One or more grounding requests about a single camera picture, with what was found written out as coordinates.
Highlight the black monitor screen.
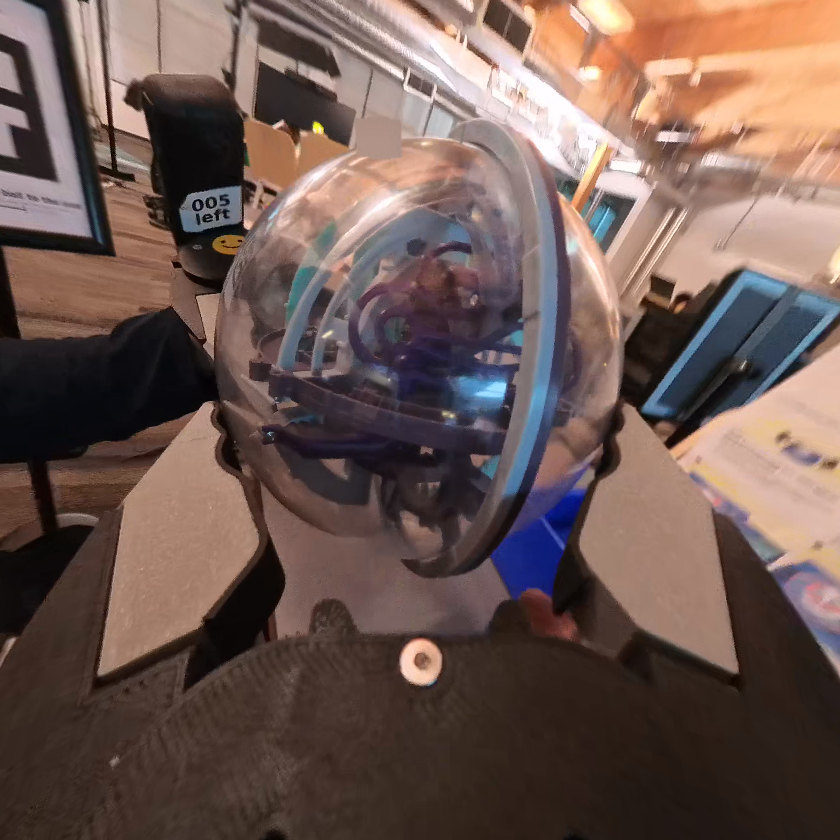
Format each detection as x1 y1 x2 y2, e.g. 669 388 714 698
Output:
255 62 357 147

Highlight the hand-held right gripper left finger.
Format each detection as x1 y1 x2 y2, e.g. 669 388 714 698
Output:
97 402 286 681

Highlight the black framed sign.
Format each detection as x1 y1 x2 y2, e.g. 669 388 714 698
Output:
0 0 116 258

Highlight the yellow bordered printed sheet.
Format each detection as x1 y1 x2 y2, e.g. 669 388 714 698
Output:
675 367 840 592

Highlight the blue plastic bin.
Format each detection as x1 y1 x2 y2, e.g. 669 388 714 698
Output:
491 489 589 599

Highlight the cardboard box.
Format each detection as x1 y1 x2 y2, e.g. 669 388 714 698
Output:
298 131 350 179
244 118 300 193

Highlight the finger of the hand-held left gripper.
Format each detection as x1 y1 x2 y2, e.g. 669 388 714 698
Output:
172 262 221 343

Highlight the clear plastic maze ball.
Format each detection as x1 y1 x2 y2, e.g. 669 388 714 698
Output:
213 118 624 580

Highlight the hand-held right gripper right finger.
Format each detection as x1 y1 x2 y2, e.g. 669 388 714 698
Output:
553 402 740 677

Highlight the black sign stand post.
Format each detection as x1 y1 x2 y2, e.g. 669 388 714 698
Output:
0 248 61 534

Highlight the person's left forearm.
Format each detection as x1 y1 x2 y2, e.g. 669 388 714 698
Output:
0 307 221 463

